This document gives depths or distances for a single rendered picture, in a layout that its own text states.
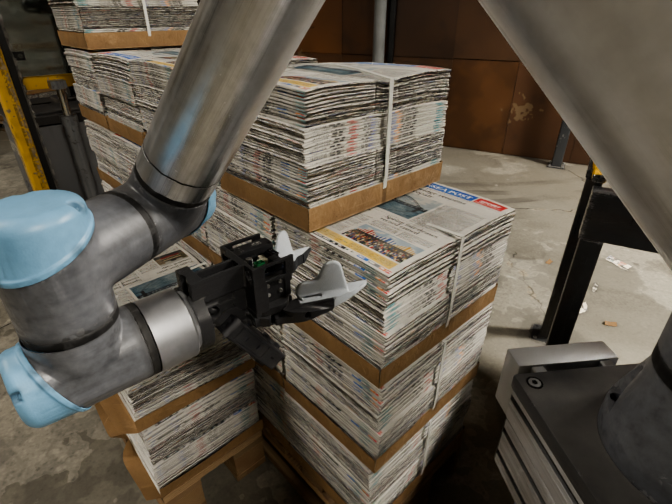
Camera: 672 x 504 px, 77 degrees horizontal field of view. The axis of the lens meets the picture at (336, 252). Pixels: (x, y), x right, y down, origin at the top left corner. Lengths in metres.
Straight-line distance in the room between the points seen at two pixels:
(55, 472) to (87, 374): 1.19
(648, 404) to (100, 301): 0.45
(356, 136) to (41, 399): 0.55
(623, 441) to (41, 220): 0.48
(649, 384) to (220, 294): 0.39
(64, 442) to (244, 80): 1.45
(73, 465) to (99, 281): 1.23
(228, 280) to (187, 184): 0.11
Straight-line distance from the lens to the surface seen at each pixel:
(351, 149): 0.73
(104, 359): 0.42
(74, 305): 0.38
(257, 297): 0.46
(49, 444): 1.68
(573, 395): 0.51
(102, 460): 1.56
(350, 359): 0.77
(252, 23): 0.33
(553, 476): 0.58
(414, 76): 0.83
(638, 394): 0.45
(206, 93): 0.36
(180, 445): 1.16
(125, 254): 0.40
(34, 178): 2.11
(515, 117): 4.34
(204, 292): 0.44
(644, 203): 0.19
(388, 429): 0.85
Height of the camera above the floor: 1.15
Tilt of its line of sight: 29 degrees down
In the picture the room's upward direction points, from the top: straight up
